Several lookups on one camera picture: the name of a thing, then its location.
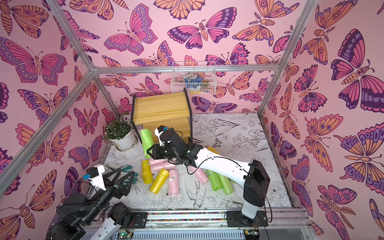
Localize pink bag roll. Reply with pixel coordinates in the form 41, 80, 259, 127
151, 162, 177, 173
189, 166, 209, 185
168, 169, 180, 196
149, 159, 167, 165

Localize green bag roll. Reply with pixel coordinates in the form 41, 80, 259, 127
141, 129, 154, 159

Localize yellow bag roll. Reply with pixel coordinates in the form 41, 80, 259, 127
142, 160, 154, 185
150, 169, 169, 195
207, 146, 219, 155

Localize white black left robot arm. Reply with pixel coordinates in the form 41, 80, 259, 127
46, 165, 148, 240

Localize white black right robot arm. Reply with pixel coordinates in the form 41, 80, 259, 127
141, 126, 271, 220

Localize potted green plant white pot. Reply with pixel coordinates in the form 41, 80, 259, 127
105, 116, 138, 152

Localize green bag roll right one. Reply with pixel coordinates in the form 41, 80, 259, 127
207, 170, 223, 192

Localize green bag roll right two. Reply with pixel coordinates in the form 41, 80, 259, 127
218, 174, 234, 195

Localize blue items in basket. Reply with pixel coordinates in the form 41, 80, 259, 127
183, 74, 204, 85

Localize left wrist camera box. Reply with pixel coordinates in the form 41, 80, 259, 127
83, 164, 106, 191

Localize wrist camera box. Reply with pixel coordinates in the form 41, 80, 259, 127
155, 126, 168, 146
83, 164, 106, 191

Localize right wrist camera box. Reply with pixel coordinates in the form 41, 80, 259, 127
155, 126, 168, 146

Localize wooden three-tier shelf black frame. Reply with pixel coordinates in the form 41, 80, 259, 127
131, 90, 193, 143

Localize white wire wall basket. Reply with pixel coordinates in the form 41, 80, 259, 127
170, 60, 217, 95

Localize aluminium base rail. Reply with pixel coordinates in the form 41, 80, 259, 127
59, 208, 316, 240

